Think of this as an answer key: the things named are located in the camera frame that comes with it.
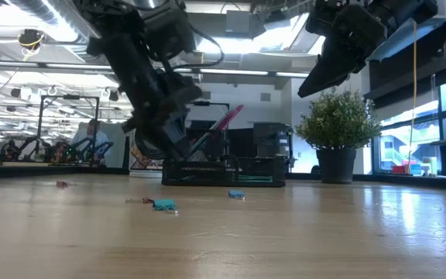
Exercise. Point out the thin black rectangular stand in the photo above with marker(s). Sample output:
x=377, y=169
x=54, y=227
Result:
x=207, y=103

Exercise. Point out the pale green partition panel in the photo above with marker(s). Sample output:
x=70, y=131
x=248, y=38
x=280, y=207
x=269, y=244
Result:
x=118, y=149

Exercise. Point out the red box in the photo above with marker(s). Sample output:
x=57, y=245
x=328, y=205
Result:
x=398, y=169

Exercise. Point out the blue box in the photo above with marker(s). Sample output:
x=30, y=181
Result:
x=416, y=169

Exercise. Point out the black aluminium table frame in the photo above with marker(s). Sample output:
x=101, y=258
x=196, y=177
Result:
x=52, y=171

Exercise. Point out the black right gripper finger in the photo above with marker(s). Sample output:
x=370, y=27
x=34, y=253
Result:
x=331, y=71

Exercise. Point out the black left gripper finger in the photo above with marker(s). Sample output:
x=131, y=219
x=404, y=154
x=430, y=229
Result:
x=186, y=139
x=170, y=141

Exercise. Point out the blue binder clip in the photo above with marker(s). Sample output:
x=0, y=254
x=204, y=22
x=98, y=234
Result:
x=236, y=194

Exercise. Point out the green potted plant black pot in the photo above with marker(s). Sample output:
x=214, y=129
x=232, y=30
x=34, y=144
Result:
x=337, y=124

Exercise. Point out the teal binder clip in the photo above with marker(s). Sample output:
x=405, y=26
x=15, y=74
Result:
x=165, y=204

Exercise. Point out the red binder clip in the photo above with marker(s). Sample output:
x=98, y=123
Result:
x=62, y=184

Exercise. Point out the pink binder clip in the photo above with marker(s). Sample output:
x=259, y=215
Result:
x=145, y=200

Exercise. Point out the green sticky note pad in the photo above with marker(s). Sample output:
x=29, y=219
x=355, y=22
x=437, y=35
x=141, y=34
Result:
x=256, y=179

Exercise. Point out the black mesh desk organizer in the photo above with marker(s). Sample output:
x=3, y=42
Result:
x=254, y=170

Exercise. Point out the black rack frame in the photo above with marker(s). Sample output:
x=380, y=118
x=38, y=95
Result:
x=68, y=97

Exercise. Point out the black equipment box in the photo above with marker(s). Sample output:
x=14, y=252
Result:
x=271, y=135

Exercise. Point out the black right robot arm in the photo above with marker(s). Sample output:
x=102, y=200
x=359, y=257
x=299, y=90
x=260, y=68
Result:
x=405, y=9

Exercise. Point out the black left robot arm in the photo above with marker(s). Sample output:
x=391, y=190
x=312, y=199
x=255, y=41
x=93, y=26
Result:
x=122, y=50

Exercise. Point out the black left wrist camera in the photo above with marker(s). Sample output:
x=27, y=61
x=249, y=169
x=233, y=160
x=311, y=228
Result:
x=184, y=93

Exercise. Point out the colourful patterned board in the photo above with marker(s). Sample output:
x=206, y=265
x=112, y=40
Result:
x=138, y=162

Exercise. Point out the person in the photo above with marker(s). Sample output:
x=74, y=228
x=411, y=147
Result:
x=93, y=133

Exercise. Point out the small black robot arm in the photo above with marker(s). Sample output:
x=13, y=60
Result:
x=14, y=149
x=68, y=151

